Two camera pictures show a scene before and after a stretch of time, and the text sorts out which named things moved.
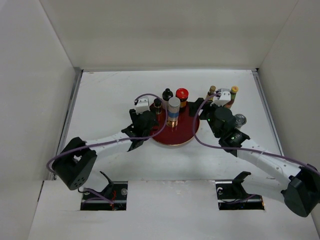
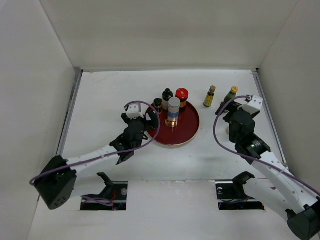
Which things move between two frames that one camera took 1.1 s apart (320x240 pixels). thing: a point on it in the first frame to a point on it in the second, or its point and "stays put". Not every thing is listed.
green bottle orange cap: (233, 91) stays put
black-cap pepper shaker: (157, 104) stays put
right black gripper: (202, 116) to (231, 106)
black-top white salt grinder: (166, 95) stays put
